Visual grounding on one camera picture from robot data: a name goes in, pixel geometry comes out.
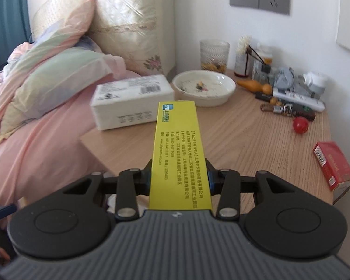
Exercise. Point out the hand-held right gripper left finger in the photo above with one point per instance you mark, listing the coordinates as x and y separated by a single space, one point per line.
147 182

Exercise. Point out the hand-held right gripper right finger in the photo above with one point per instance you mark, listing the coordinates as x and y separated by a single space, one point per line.
209 181

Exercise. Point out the yellow medicine box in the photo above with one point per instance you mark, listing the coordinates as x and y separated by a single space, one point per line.
178 151

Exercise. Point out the wooden nightstand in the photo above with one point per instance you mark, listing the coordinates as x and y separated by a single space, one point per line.
250 148

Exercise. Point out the white tissue pack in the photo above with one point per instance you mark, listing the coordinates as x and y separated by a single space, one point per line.
128 99

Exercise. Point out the white ceramic bowl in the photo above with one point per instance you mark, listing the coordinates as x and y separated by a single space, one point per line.
204 89

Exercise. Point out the black slim box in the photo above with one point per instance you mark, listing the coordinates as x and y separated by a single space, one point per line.
264 95

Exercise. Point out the wooden gourd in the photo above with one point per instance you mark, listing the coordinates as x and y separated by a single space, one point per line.
250 85

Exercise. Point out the red ball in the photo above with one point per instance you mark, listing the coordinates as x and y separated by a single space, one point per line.
300 125

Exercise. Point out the pink duvet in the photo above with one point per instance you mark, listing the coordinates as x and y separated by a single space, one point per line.
40 157

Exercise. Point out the white cream tube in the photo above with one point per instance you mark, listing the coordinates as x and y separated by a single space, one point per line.
299 98

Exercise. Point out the reed diffuser bottle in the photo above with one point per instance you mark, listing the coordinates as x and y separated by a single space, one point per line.
241 62

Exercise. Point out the red cardboard pack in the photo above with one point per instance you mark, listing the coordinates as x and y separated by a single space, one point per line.
332 166

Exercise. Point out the patterned glass cup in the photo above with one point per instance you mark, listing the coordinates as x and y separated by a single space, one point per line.
214 54

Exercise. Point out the grey crumpled cloth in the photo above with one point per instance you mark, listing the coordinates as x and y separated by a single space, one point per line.
283 77

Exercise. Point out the small orange-filled bottle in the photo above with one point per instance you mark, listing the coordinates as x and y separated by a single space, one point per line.
266 56

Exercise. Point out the white plug adapter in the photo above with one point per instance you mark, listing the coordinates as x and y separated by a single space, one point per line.
316 81

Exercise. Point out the pastel striped pillow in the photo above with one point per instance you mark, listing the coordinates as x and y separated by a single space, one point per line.
58 64

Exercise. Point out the cream quilted headboard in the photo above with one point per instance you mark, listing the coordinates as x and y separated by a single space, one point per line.
128 20

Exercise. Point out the teal curtain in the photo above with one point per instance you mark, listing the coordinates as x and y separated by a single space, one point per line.
5 14

